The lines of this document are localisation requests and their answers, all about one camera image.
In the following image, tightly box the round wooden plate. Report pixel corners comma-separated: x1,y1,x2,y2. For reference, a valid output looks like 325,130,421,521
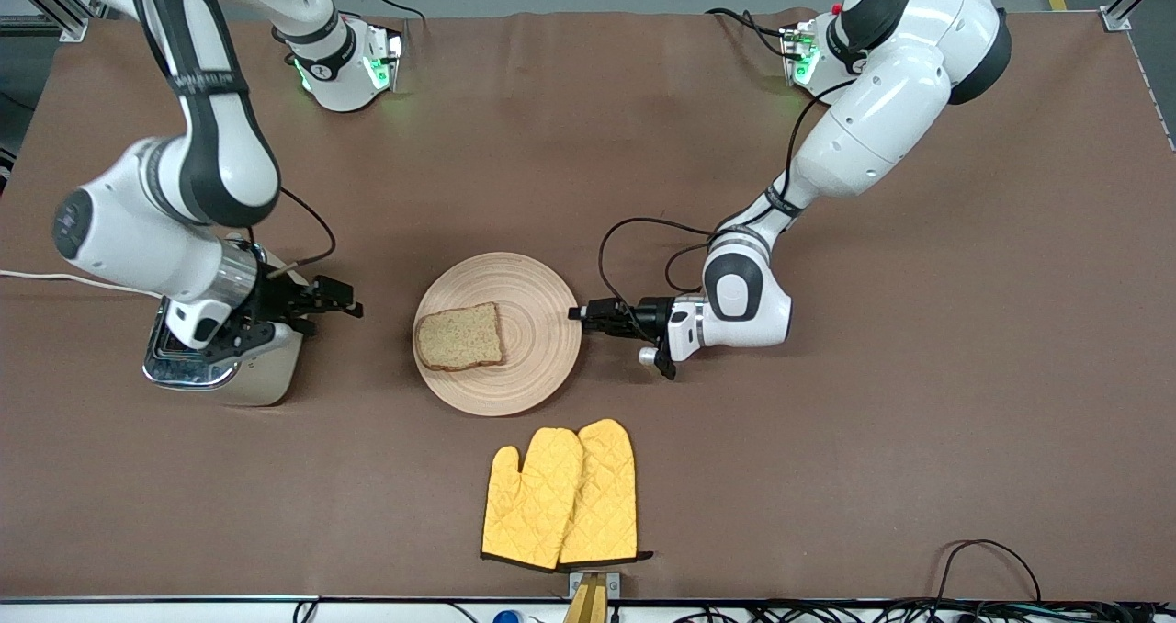
412,252,582,417

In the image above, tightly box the brown toast slice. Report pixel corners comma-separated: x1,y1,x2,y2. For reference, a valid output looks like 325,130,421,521
413,302,505,372

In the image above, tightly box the chrome two-slot toaster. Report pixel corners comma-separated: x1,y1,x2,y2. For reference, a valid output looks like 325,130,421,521
142,246,304,408

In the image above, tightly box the brown table cover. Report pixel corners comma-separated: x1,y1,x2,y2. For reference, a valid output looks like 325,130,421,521
0,9,1176,601

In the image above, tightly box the yellow quilted oven mitt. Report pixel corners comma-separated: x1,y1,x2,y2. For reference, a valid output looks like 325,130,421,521
481,427,585,571
559,418,655,566

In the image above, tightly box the green-lit base connector box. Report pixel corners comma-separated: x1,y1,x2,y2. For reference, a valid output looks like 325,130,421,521
363,28,405,91
781,24,820,86

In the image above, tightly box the wooden stick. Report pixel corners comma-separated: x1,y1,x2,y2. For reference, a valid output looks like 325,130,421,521
562,575,609,623

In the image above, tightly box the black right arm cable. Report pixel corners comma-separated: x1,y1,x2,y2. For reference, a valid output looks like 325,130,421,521
266,187,338,273

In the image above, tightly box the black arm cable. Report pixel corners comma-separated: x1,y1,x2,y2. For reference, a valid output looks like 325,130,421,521
266,187,338,273
597,79,860,304

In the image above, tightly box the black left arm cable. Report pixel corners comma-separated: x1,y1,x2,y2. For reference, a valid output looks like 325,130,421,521
597,79,860,304

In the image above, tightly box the white toaster power cable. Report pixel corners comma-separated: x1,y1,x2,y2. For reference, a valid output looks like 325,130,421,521
0,269,164,299

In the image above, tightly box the small metal bracket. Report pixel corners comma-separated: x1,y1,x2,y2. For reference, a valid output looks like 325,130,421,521
568,572,622,600

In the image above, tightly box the black cable tangle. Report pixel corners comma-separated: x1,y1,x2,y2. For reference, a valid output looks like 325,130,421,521
661,598,1176,623

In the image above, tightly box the black looped cable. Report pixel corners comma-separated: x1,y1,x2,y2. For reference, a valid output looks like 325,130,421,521
933,538,1044,606

